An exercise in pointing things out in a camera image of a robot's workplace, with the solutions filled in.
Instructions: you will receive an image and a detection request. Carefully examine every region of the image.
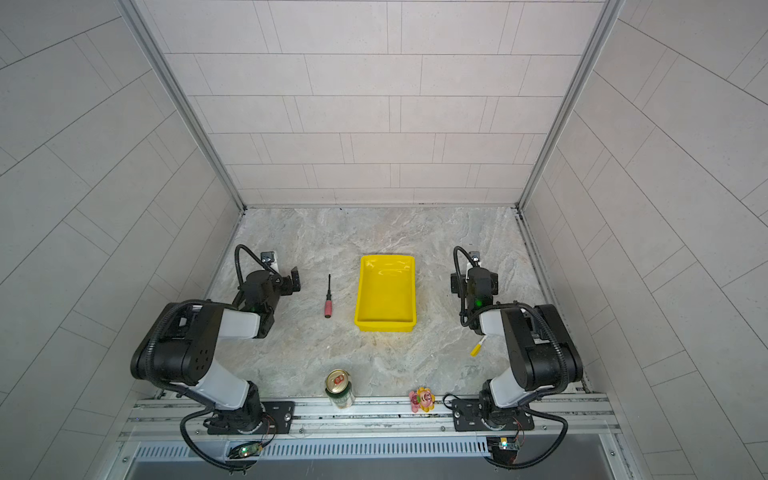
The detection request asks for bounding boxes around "red handled screwdriver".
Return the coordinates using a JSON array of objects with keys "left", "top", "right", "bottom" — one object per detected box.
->
[{"left": 324, "top": 275, "right": 333, "bottom": 318}]

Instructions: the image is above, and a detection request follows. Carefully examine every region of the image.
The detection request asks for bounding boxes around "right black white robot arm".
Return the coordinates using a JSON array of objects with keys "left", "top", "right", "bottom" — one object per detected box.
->
[{"left": 450, "top": 266, "right": 583, "bottom": 432}]

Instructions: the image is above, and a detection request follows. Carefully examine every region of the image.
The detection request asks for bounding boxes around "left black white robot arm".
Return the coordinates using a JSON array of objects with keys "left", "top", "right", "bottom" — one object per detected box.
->
[{"left": 130, "top": 268, "right": 301, "bottom": 435}]

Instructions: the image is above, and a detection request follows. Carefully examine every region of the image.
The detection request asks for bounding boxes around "yellow plastic bin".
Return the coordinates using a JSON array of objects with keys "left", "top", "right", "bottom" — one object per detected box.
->
[{"left": 354, "top": 254, "right": 418, "bottom": 333}]

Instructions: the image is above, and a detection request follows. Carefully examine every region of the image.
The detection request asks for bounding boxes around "green drink can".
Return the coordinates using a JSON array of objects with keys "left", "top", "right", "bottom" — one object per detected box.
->
[{"left": 325, "top": 369, "right": 355, "bottom": 409}]

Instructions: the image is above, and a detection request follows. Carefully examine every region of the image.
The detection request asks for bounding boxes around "pink yellow flower toy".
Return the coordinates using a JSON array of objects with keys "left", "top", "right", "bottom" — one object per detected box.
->
[{"left": 409, "top": 387, "right": 435, "bottom": 413}]

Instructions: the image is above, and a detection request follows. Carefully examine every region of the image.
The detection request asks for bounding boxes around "left small circuit board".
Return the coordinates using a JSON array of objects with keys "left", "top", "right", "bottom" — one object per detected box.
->
[{"left": 227, "top": 442, "right": 263, "bottom": 460}]

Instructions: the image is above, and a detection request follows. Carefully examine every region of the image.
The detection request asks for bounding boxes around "small circuit board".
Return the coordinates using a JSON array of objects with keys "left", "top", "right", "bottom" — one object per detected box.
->
[
  {"left": 486, "top": 437, "right": 520, "bottom": 465},
  {"left": 227, "top": 442, "right": 263, "bottom": 460}
]

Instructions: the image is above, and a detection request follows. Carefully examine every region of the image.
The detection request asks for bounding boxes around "right small circuit board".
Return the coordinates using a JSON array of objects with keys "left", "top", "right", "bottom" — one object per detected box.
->
[{"left": 486, "top": 437, "right": 520, "bottom": 465}]

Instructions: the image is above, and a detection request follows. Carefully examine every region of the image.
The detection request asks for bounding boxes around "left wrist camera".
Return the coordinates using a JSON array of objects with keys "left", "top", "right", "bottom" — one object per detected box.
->
[{"left": 260, "top": 251, "right": 276, "bottom": 267}]

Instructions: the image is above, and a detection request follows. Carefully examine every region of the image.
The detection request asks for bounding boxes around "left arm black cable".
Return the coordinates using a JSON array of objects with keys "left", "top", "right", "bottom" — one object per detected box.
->
[{"left": 179, "top": 407, "right": 265, "bottom": 475}]

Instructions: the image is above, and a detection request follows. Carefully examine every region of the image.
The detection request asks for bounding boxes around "aluminium mounting rail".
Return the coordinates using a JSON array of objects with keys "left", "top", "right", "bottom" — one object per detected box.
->
[{"left": 117, "top": 394, "right": 621, "bottom": 441}]

